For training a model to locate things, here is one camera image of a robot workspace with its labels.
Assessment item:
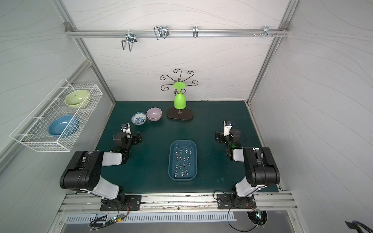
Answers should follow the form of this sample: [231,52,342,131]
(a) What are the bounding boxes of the teal plastic storage box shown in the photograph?
[168,140,198,182]

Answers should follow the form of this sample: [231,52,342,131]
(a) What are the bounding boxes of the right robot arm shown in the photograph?
[214,128,280,199]

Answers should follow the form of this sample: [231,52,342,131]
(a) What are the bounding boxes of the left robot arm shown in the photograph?
[59,132,142,203]

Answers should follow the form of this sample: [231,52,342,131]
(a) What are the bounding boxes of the blue patterned small bowl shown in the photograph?
[131,112,147,126]

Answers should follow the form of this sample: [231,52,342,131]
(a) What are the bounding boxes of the pink bowl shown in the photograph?
[146,107,162,122]

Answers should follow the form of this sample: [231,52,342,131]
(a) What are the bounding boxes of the green table mat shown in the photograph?
[102,102,261,193]

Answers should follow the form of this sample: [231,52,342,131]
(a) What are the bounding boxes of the black metal cup stand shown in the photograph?
[159,69,199,121]

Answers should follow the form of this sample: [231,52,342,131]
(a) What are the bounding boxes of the green plastic goblet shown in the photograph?
[173,82,186,110]

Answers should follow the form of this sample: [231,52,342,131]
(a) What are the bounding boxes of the light green bowl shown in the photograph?
[65,89,90,110]

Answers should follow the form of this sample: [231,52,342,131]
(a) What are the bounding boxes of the white ventilation grille strip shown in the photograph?
[65,212,237,224]

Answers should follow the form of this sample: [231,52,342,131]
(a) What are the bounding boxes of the black cooling fan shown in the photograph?
[247,210,268,226]

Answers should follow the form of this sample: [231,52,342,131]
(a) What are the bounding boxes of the metal double hook left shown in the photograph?
[121,30,137,51]

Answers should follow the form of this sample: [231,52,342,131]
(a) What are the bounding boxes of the metal double hook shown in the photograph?
[153,26,170,40]
[121,30,137,51]

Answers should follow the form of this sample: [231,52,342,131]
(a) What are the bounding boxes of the small metal hook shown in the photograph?
[192,26,198,38]

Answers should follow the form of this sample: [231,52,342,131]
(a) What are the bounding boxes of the metal double hook middle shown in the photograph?
[153,26,170,40]

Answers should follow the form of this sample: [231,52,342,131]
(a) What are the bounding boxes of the metal hook right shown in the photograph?
[253,26,278,38]

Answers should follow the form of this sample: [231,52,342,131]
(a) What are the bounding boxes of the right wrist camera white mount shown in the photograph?
[223,120,232,136]

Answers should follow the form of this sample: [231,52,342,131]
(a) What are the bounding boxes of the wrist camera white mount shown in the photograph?
[120,123,132,138]
[223,120,232,136]

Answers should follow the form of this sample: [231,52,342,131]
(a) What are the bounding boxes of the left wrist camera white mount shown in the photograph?
[120,123,132,138]

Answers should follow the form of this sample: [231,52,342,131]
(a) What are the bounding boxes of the white wire wall basket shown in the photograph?
[10,79,103,152]

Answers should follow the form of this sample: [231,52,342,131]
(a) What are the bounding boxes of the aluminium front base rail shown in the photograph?
[58,191,298,215]

